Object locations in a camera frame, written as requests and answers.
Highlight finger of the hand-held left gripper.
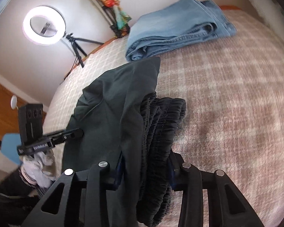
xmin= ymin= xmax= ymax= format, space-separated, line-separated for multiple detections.
xmin=62 ymin=128 xmax=84 ymax=141

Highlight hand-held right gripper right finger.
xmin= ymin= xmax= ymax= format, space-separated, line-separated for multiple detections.
xmin=169 ymin=152 xmax=266 ymax=227

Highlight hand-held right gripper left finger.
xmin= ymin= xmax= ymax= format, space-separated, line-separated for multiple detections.
xmin=21 ymin=152 xmax=123 ymax=227

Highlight dark green pants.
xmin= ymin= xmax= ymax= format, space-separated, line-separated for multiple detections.
xmin=62 ymin=57 xmax=187 ymax=227

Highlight blue chair with white legs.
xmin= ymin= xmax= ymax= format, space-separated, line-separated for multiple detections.
xmin=1 ymin=133 xmax=23 ymax=165

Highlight wooden cabinet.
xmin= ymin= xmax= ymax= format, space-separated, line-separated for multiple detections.
xmin=0 ymin=76 xmax=48 ymax=147

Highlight person's clothing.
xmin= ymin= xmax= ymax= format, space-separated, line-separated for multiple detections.
xmin=0 ymin=168 xmax=45 ymax=227

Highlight black tripod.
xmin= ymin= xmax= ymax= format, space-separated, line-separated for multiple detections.
xmin=59 ymin=33 xmax=104 ymax=86

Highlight pale checked blanket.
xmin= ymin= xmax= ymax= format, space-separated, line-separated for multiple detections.
xmin=46 ymin=5 xmax=284 ymax=227

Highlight white metal stand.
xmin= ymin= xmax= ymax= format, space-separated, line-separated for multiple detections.
xmin=84 ymin=0 xmax=120 ymax=32

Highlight folded blue jeans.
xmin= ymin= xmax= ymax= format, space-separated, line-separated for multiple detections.
xmin=125 ymin=0 xmax=237 ymax=63

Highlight white ring light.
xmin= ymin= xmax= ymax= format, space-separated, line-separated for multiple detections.
xmin=22 ymin=6 xmax=67 ymax=45

